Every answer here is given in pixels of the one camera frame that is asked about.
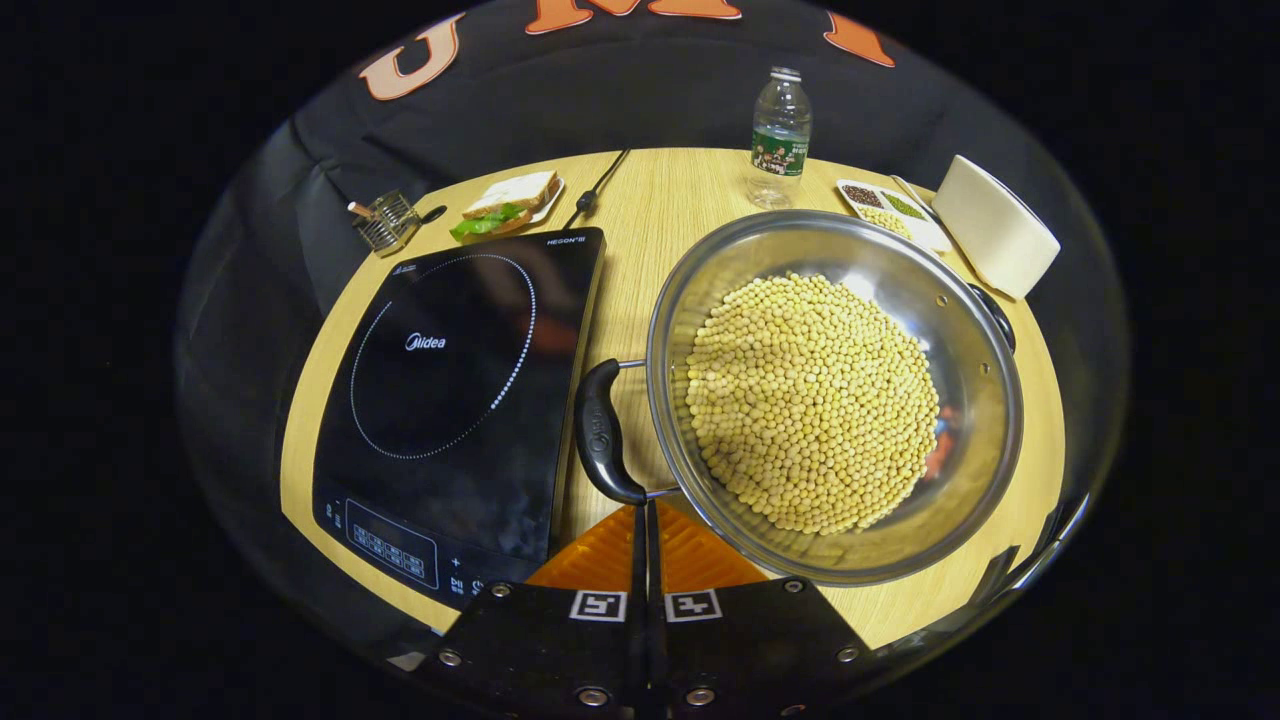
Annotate black power cable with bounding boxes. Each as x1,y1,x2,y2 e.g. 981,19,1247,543
562,148,631,229

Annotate black induction cooktop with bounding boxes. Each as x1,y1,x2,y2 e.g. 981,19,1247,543
312,227,608,612

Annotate white square container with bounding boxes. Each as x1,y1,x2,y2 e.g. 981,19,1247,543
930,154,1061,300

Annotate lettuce sandwich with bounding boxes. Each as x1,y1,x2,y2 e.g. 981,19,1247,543
450,170,561,243

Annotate pile of soybeans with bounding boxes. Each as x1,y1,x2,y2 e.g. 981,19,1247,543
685,272,941,536

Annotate metal wire basket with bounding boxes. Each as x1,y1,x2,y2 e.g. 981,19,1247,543
348,190,423,258

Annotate steel pot with black handles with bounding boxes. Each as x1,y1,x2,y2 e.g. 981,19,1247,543
573,209,1025,587

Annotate clear plastic water bottle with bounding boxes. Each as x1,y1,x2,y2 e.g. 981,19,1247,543
747,66,813,211

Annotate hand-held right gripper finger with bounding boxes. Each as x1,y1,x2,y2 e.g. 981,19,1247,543
415,500,651,717
648,498,883,717

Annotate white divided seasoning tray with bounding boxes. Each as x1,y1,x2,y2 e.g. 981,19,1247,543
836,178,953,254

